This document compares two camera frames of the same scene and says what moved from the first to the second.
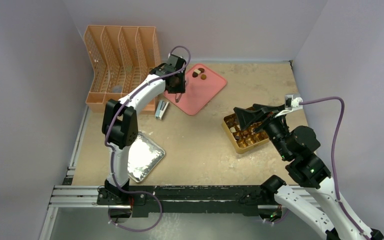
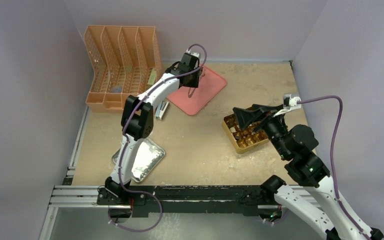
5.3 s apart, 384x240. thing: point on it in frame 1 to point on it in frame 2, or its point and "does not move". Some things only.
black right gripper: (266, 117) does not move
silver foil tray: (144, 155) does not move
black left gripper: (180, 89) to (195, 83)
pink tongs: (177, 96) to (190, 95)
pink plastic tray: (202, 84) does not move
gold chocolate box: (242, 140) does not move
